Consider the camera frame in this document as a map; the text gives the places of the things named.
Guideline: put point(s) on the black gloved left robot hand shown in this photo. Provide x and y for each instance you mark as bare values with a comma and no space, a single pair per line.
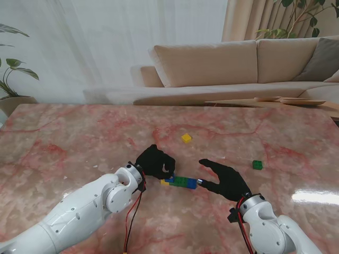
153,162

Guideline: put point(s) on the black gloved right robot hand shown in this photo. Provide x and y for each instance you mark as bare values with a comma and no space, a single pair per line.
230,182

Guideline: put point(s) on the yellow toy brick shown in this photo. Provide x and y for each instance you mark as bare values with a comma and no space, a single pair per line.
186,138
163,182

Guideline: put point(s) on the blue toy brick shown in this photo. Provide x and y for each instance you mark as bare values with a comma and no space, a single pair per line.
192,184
170,180

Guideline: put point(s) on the green toy brick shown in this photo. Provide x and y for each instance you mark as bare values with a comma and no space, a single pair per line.
178,181
257,164
185,182

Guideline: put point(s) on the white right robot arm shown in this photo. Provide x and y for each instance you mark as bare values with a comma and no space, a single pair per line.
267,230

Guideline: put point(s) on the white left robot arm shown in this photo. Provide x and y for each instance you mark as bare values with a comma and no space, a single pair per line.
79,211

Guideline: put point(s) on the round wooden bowl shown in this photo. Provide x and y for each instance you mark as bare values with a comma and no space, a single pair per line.
267,99

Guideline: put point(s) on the oval wooden tray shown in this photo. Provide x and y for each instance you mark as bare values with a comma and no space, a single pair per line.
303,101

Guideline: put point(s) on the beige fabric sofa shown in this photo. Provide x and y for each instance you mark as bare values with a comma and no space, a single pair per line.
212,66

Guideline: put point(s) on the white sheer curtain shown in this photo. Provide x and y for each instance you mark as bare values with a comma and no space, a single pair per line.
106,39

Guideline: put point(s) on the cream throw pillow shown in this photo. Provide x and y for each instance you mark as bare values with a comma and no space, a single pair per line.
333,79

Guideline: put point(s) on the beige plant pot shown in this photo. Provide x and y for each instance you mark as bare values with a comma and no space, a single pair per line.
16,104

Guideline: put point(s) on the grey sofa cushion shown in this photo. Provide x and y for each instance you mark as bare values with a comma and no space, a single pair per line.
320,58

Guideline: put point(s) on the broad-leaf green houseplant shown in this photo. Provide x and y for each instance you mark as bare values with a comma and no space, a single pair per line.
26,72

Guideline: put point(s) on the tall branching green houseplant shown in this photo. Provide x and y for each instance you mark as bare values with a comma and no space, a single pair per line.
275,32

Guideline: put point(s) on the beige drape curtain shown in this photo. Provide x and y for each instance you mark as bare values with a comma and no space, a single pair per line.
246,18

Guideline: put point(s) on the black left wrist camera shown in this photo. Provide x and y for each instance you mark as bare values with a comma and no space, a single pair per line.
141,185

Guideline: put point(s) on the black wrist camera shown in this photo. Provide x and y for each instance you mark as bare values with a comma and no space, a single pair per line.
233,215
141,185

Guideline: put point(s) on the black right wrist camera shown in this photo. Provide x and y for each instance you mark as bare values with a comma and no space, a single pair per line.
233,215

